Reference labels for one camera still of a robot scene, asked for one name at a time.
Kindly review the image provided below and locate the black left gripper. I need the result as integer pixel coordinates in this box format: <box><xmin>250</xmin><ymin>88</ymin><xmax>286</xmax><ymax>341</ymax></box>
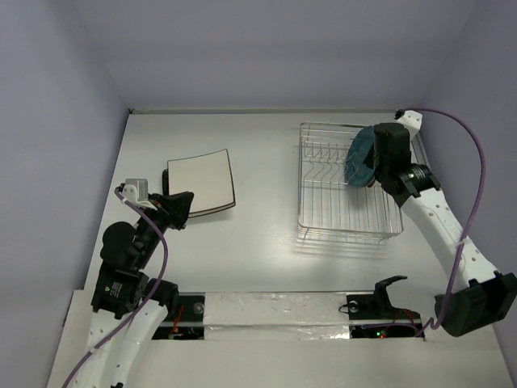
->
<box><xmin>135</xmin><ymin>190</ymin><xmax>195</xmax><ymax>267</ymax></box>

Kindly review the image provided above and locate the black floral square plate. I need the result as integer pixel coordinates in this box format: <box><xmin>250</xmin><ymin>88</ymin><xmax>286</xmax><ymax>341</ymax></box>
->
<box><xmin>162</xmin><ymin>169</ymin><xmax>170</xmax><ymax>196</ymax></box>

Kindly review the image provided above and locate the teal scalloped plate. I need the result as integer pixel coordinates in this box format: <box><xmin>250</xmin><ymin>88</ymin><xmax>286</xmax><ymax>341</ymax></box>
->
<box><xmin>344</xmin><ymin>126</ymin><xmax>375</xmax><ymax>188</ymax></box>

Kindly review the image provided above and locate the white square plate black rim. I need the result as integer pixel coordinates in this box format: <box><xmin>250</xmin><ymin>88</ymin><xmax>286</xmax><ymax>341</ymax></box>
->
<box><xmin>187</xmin><ymin>149</ymin><xmax>236</xmax><ymax>217</ymax></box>

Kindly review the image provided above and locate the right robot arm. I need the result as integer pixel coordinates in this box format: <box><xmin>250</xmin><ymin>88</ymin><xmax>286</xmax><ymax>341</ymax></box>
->
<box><xmin>347</xmin><ymin>123</ymin><xmax>516</xmax><ymax>337</ymax></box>

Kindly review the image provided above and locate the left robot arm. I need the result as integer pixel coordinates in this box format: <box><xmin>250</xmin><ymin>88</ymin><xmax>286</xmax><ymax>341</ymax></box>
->
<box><xmin>63</xmin><ymin>181</ymin><xmax>194</xmax><ymax>387</ymax></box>

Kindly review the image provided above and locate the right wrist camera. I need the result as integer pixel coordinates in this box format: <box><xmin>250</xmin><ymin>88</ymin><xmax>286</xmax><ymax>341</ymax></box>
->
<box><xmin>394</xmin><ymin>109</ymin><xmax>423</xmax><ymax>141</ymax></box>

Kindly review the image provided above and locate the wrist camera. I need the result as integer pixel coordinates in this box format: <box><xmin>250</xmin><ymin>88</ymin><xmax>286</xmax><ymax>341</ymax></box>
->
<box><xmin>394</xmin><ymin>109</ymin><xmax>423</xmax><ymax>141</ymax></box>
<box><xmin>117</xmin><ymin>178</ymin><xmax>149</xmax><ymax>204</ymax></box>

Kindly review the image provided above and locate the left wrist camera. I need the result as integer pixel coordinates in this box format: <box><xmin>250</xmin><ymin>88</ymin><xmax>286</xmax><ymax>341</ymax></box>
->
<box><xmin>117</xmin><ymin>178</ymin><xmax>149</xmax><ymax>204</ymax></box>

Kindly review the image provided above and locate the wire dish rack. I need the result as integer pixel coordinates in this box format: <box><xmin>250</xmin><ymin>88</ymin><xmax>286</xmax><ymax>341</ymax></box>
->
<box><xmin>298</xmin><ymin>121</ymin><xmax>403</xmax><ymax>243</ymax></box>

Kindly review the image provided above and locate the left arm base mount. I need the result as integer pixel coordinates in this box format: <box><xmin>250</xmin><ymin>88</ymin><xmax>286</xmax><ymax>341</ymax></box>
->
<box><xmin>128</xmin><ymin>293</ymin><xmax>208</xmax><ymax>341</ymax></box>

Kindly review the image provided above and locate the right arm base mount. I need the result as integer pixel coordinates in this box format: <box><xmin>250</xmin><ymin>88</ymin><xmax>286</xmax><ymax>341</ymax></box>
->
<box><xmin>338</xmin><ymin>275</ymin><xmax>425</xmax><ymax>340</ymax></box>

